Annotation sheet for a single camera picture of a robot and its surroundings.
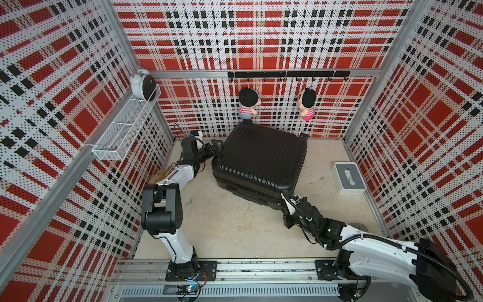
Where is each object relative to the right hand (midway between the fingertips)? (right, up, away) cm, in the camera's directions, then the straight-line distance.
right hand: (283, 206), depth 81 cm
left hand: (-29, +28, +13) cm, 42 cm away
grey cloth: (+34, -9, +2) cm, 36 cm away
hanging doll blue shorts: (-15, +50, +11) cm, 54 cm away
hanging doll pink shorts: (+14, +51, +15) cm, 55 cm away
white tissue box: (+36, +10, +15) cm, 41 cm away
